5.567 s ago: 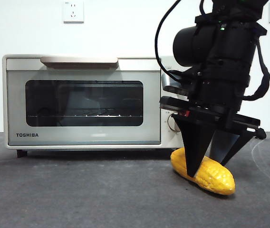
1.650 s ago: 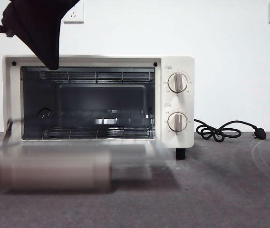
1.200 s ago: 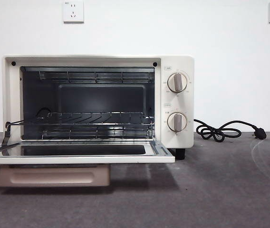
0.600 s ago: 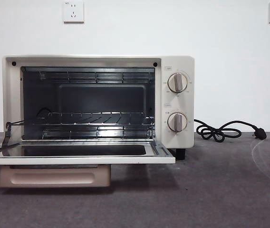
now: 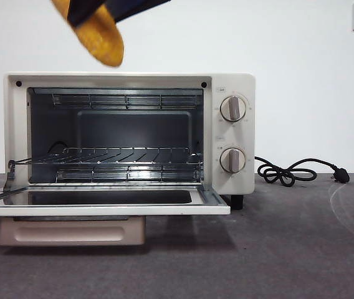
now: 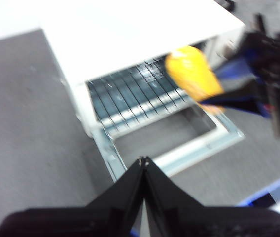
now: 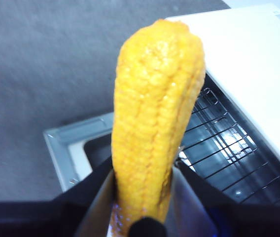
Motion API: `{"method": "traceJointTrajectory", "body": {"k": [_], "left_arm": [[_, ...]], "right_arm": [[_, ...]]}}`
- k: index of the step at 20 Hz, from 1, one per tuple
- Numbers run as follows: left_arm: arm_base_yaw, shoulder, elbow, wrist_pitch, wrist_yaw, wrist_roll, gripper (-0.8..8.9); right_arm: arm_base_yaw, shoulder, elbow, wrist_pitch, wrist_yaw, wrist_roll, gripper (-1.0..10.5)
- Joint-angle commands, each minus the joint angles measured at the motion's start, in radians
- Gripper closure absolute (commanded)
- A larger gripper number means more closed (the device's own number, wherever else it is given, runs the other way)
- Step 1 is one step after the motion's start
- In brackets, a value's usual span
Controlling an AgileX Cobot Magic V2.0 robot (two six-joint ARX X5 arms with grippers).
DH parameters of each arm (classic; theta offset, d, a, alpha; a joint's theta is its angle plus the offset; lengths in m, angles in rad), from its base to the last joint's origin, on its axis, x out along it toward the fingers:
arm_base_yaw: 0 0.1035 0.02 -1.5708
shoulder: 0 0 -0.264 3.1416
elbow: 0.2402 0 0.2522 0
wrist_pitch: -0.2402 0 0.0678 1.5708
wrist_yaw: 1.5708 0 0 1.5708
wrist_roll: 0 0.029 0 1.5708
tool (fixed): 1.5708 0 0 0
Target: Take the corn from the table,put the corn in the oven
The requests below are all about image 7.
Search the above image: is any oven door with glass window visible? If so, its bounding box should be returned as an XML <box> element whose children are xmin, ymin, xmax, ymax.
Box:
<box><xmin>43</xmin><ymin>112</ymin><xmax>115</xmax><ymax>194</ymax></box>

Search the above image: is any metal wire oven rack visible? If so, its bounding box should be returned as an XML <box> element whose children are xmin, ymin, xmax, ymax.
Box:
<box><xmin>176</xmin><ymin>87</ymin><xmax>280</xmax><ymax>206</ymax></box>

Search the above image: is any yellow corn cob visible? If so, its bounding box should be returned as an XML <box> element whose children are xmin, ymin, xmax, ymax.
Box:
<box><xmin>110</xmin><ymin>19</ymin><xmax>207</xmax><ymax>234</ymax></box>

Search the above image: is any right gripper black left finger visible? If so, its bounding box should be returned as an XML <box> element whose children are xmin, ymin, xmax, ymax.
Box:
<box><xmin>0</xmin><ymin>157</ymin><xmax>118</xmax><ymax>237</ymax></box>

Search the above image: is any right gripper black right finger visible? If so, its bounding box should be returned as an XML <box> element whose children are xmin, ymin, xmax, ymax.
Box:
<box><xmin>166</xmin><ymin>167</ymin><xmax>280</xmax><ymax>237</ymax></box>

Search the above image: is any cream Toshiba toaster oven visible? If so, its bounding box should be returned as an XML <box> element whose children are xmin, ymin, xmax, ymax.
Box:
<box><xmin>164</xmin><ymin>2</ymin><xmax>280</xmax><ymax>208</ymax></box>

